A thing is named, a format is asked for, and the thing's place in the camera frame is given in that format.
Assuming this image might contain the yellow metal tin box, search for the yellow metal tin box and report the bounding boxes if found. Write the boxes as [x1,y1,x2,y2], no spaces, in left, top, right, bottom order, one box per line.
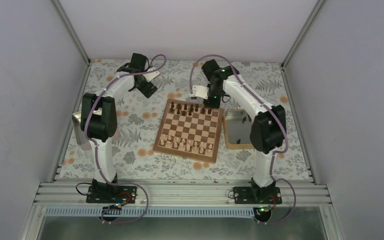
[222,109,254,150]

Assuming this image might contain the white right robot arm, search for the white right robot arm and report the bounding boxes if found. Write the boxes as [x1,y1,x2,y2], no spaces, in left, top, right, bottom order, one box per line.
[201,59,286,204]

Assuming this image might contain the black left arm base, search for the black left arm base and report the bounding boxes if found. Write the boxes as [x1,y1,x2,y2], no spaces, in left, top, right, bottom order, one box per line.
[86,184,137,204]

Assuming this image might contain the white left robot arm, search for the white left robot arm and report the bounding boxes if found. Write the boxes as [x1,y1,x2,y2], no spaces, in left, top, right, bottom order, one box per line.
[80,53,160,203]

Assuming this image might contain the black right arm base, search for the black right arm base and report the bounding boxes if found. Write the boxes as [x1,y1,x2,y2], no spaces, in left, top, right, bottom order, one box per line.
[232,186,283,205]

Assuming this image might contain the metal tin under left arm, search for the metal tin under left arm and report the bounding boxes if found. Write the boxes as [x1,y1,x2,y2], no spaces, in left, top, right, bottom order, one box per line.
[71,109,121,151]

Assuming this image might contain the wooden chessboard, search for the wooden chessboard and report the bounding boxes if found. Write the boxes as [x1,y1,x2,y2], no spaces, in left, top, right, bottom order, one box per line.
[153,99,224,164]

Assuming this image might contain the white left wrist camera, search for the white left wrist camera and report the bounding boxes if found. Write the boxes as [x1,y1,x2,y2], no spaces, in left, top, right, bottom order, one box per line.
[143,67,161,82]

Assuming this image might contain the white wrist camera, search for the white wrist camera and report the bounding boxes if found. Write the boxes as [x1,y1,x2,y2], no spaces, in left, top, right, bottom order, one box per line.
[143,67,161,82]
[189,85,209,99]

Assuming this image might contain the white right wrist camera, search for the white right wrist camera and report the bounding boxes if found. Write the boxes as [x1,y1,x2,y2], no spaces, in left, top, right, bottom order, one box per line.
[189,85,209,99]

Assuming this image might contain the aluminium rail frame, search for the aluminium rail frame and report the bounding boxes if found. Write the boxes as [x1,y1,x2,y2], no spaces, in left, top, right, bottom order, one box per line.
[33,180,332,207]

